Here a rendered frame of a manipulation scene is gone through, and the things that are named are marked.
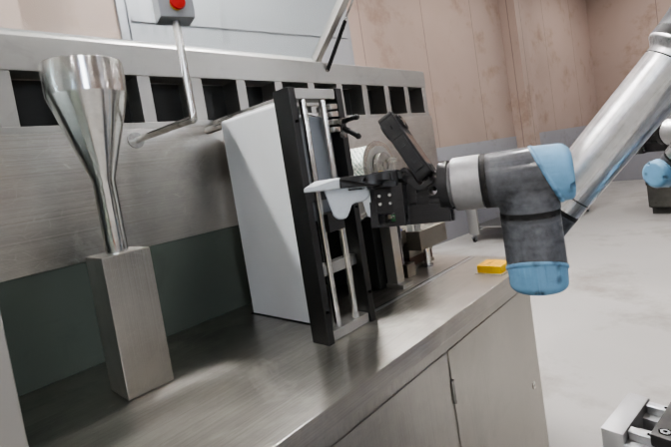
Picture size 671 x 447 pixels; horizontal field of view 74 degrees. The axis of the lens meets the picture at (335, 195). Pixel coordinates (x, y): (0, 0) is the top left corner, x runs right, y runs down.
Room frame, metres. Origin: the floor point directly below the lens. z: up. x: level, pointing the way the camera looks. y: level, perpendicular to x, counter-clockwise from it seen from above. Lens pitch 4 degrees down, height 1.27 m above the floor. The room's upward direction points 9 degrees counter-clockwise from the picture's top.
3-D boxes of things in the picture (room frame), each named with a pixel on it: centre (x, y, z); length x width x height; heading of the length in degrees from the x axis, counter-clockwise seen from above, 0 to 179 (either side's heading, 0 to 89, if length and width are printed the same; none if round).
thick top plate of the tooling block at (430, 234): (1.54, -0.15, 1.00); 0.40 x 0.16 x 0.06; 46
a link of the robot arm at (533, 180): (0.59, -0.25, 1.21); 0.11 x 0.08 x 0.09; 65
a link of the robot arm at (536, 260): (0.60, -0.26, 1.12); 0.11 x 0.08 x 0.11; 155
